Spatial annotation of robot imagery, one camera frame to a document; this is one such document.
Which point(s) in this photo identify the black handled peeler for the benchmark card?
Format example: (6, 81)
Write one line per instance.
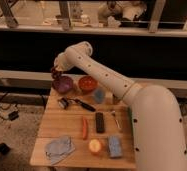
(65, 102)

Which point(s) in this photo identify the yellow red apple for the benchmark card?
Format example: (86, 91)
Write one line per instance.
(95, 146)

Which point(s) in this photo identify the black rectangular block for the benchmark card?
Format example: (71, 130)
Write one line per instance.
(99, 118)

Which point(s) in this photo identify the wooden table board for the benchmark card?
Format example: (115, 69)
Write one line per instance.
(79, 123)

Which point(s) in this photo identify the blue cup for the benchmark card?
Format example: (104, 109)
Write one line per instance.
(99, 95)

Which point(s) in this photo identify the black power adapter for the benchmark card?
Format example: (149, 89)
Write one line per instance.
(13, 115)

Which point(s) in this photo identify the orange carrot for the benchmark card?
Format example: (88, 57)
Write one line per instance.
(85, 128)

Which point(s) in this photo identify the blue sponge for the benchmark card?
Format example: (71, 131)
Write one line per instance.
(114, 145)

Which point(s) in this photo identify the purple bowl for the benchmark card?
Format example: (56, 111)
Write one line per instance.
(63, 84)

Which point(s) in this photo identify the orange bowl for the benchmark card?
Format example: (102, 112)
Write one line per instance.
(87, 84)

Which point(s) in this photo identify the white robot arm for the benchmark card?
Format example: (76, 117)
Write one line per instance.
(158, 131)

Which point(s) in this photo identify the grey blue cloth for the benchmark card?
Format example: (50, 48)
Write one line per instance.
(58, 149)

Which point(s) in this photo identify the dark red grapes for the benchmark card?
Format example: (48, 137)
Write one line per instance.
(55, 74)

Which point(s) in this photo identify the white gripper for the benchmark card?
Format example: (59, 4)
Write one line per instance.
(60, 62)

